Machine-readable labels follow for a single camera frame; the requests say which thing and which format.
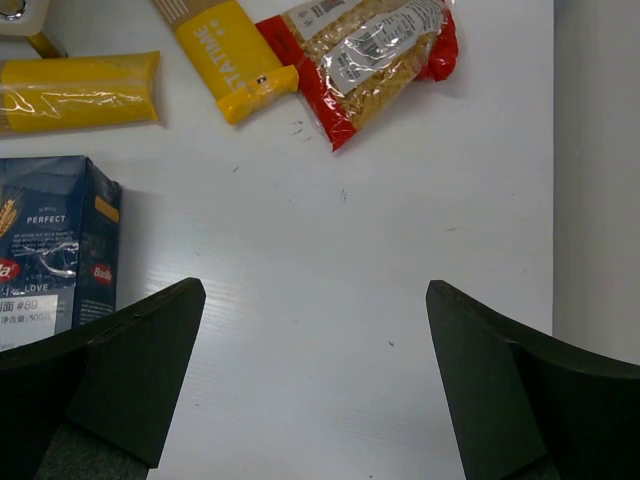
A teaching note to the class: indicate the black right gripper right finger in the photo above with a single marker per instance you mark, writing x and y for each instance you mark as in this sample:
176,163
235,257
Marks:
525,405

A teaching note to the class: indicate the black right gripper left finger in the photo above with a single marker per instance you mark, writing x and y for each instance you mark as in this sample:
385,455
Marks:
97,401

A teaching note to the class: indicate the yellow clear spaghetti bag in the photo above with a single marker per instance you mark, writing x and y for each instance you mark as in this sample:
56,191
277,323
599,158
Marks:
46,95

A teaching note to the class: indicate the yellow Pastatime spaghetti pack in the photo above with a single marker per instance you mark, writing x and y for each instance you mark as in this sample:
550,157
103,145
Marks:
231,56

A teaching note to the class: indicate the red macaroni bag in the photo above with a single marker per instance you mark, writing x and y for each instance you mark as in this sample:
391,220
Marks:
354,58

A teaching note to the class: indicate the blue Barilla pasta box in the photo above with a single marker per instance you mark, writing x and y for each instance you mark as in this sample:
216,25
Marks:
60,225

